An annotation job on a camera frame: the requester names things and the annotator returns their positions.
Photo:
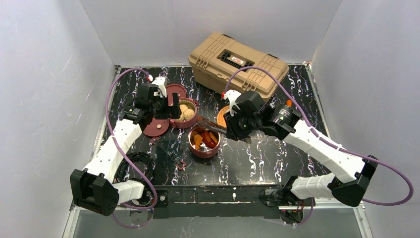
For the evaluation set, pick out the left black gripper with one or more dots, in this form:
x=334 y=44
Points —
x=165 y=107

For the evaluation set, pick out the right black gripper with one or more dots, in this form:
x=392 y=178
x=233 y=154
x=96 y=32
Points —
x=229 y=128

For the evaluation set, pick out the steamed bun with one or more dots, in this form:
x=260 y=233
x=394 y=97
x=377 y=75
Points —
x=188 y=114
x=183 y=107

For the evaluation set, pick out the metal food tongs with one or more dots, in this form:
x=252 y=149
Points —
x=205 y=123

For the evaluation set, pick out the fried chicken pieces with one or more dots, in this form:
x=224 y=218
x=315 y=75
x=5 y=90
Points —
x=197 y=139

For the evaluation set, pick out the red steel lunch bowl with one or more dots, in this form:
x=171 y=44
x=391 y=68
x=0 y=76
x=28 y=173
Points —
x=204 y=152
x=191 y=104

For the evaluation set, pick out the red sausage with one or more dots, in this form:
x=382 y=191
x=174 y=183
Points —
x=209 y=143

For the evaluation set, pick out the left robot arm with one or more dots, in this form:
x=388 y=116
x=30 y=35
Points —
x=93 y=187

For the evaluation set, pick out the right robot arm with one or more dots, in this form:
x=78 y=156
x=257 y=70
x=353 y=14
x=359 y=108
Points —
x=349 y=175

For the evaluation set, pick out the red lunch box clip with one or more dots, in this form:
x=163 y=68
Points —
x=181 y=165

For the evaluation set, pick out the red round lid front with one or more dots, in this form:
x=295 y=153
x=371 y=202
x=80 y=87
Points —
x=157 y=127

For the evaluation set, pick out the red round lid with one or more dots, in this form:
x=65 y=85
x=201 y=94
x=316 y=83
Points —
x=175 y=88
x=157 y=127

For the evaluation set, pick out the red round lid rear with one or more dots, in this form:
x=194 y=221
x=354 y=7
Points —
x=175 y=88

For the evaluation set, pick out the dark transparent round lid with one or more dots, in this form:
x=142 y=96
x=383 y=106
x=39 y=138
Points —
x=167 y=153

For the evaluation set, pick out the tan plastic toolbox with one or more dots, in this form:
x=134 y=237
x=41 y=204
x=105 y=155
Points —
x=222 y=63

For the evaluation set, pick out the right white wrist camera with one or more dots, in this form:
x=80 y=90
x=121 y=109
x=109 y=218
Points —
x=232 y=96

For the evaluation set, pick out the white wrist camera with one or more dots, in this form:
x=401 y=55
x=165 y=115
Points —
x=161 y=83
x=232 y=96

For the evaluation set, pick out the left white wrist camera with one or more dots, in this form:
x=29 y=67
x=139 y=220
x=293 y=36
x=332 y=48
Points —
x=161 y=83

